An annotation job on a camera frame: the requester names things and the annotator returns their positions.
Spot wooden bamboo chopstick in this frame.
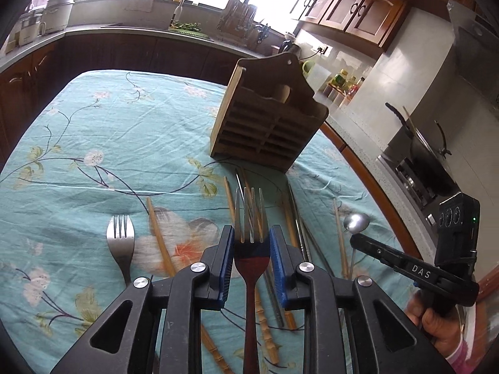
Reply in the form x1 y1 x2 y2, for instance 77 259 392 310
332 199 348 279

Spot wooden utensil holder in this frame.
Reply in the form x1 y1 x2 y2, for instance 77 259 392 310
210 52 329 172

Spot person's right hand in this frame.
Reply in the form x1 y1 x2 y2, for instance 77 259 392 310
405 291 462 358

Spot bamboo-handled wooden chopstick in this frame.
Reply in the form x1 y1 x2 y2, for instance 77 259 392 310
145 196 235 374

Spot silver long-handled spoon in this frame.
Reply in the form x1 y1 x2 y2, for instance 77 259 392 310
343 213 371 279

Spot teal floral tablecloth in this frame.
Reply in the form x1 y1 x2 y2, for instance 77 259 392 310
1 70 414 373

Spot silver metal chopstick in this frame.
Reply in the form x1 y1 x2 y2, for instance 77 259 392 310
287 182 337 277

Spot clear plastic measuring jug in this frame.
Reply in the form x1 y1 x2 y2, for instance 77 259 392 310
302 60 331 92

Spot yellow condiment bottle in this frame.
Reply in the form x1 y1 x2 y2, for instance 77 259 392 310
331 69 348 89

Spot kitchen sink faucet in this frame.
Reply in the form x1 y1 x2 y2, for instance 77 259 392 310
161 0 187 28

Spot wooden knife block rack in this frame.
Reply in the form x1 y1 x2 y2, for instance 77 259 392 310
216 0 256 42

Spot black wok with handle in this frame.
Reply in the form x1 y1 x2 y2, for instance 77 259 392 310
385 102 458 196

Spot gas stove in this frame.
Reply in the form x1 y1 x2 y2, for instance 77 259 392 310
376 153 459 243

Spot thin metal chopstick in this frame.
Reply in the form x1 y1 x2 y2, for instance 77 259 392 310
235 167 285 328

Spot black electric kettle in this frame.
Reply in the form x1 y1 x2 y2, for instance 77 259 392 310
278 33 301 57

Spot brown wooden chopstick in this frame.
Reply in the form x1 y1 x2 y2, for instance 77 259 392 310
238 165 298 331

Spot steel range hood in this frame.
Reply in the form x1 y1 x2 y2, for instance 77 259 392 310
447 0 499 113

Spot fork with dark red handle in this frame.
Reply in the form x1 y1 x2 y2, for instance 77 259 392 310
233 188 270 374

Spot white tall cooker pot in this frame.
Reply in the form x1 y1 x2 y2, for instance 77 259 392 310
39 0 74 36

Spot small white blender appliance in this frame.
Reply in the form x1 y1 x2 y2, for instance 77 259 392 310
19 11 42 46

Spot silver fork on left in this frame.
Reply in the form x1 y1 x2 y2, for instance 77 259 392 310
106 214 135 286

